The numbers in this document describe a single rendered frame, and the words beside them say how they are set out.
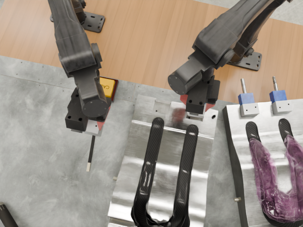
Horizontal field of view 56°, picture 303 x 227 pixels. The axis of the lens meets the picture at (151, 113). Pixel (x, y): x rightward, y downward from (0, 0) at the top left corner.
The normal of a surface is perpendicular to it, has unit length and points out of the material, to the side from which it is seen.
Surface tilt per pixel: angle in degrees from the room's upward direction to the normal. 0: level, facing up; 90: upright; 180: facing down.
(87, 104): 66
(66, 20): 12
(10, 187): 0
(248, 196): 16
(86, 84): 24
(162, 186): 28
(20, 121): 0
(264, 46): 0
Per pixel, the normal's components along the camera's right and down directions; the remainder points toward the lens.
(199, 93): -0.04, -0.59
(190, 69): 0.18, -0.40
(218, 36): -0.15, -0.10
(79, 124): -0.17, 0.72
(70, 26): 0.07, -0.07
